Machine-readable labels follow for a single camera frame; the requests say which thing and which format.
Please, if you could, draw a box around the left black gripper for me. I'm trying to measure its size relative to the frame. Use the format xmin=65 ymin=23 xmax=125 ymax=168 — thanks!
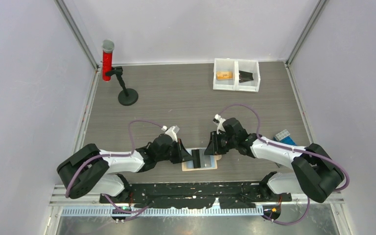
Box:
xmin=156 ymin=138 xmax=193 ymax=164

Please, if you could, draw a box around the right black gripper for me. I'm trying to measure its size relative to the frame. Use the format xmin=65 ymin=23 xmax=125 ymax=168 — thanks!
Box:
xmin=204 ymin=131 xmax=237 ymax=156

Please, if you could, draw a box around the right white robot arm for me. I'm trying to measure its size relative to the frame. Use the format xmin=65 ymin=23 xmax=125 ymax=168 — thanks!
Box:
xmin=205 ymin=115 xmax=345 ymax=203

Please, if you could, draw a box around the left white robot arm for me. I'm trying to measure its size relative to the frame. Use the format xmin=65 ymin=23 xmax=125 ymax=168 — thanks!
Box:
xmin=56 ymin=134 xmax=193 ymax=203

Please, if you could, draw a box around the gold card in bin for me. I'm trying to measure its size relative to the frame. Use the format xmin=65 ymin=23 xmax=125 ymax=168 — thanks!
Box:
xmin=216 ymin=71 xmax=233 ymax=80

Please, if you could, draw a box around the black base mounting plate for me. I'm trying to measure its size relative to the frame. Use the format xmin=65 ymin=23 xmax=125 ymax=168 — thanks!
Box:
xmin=99 ymin=182 xmax=292 ymax=209

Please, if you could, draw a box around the colourful toy brick assembly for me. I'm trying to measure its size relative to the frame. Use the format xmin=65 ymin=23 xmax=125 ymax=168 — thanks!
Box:
xmin=273 ymin=129 xmax=296 ymax=146

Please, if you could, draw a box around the white two-compartment bin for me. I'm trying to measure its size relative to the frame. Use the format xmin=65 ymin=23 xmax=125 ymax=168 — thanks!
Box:
xmin=212 ymin=58 xmax=261 ymax=93

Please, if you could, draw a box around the black stand with round base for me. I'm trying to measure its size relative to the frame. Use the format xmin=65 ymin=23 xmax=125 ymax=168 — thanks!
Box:
xmin=104 ymin=67 xmax=139 ymax=106

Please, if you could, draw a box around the red cylinder with grey cap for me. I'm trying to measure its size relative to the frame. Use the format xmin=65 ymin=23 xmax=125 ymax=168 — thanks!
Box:
xmin=102 ymin=39 xmax=115 ymax=81

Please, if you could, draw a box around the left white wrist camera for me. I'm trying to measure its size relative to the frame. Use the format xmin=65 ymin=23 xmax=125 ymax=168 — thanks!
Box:
xmin=161 ymin=125 xmax=180 ymax=141

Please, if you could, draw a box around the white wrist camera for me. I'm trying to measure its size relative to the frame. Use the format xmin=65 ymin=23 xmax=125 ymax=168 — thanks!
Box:
xmin=212 ymin=114 xmax=226 ymax=134
xmin=161 ymin=125 xmax=180 ymax=141

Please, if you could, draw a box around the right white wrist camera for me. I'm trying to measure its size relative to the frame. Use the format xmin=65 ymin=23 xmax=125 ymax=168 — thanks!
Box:
xmin=212 ymin=114 xmax=226 ymax=134

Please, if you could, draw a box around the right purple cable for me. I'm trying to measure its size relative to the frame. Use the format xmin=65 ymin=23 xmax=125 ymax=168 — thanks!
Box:
xmin=218 ymin=103 xmax=350 ymax=192

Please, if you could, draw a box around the purple cable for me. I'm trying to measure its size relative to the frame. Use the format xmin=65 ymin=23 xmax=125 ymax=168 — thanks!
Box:
xmin=65 ymin=119 xmax=167 ymax=198
xmin=218 ymin=103 xmax=350 ymax=192

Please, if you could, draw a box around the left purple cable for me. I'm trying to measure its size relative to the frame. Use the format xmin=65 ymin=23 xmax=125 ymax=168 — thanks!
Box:
xmin=65 ymin=119 xmax=167 ymax=198

